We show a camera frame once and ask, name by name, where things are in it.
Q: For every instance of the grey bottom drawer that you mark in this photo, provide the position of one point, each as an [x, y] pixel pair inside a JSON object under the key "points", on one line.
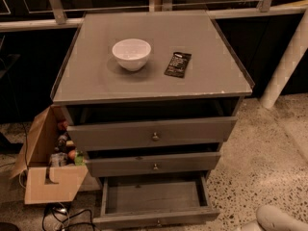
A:
{"points": [[154, 200]]}

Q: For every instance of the grey drawer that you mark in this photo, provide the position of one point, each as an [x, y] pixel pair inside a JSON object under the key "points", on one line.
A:
{"points": [[152, 164], [157, 133], [154, 200]]}

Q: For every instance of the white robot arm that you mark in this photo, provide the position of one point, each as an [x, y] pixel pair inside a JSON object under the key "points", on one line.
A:
{"points": [[271, 218]]}

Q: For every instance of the grey drawer cabinet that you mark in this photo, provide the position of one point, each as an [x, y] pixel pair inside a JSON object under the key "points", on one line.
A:
{"points": [[92, 88]]}

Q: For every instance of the grey middle drawer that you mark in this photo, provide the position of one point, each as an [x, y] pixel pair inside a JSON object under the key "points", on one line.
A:
{"points": [[152, 164]]}

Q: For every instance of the grey top drawer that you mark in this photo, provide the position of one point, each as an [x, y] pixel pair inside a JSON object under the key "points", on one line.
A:
{"points": [[157, 133]]}

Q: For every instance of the dark snack packet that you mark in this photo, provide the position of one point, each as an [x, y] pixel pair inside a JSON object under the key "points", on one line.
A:
{"points": [[178, 64]]}

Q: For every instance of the white ceramic bowl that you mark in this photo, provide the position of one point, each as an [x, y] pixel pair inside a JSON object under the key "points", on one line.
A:
{"points": [[132, 54]]}

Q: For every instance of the green item in box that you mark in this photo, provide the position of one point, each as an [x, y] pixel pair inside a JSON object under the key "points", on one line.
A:
{"points": [[79, 159]]}

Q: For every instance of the red round item in box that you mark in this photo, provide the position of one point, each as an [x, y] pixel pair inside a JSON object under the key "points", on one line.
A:
{"points": [[71, 154]]}

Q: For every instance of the dark bottle in box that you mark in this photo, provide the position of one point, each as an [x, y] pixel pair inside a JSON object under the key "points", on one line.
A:
{"points": [[61, 144]]}

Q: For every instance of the silver can in box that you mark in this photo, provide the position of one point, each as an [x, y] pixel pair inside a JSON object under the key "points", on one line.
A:
{"points": [[58, 159]]}

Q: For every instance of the open cardboard box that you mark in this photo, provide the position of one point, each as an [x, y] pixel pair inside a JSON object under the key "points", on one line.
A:
{"points": [[46, 184]]}

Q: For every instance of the metal railing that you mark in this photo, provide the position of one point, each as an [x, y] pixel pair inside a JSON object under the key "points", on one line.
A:
{"points": [[27, 15]]}

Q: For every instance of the white diagonal post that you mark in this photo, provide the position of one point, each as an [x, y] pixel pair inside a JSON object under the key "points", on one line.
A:
{"points": [[287, 64]]}

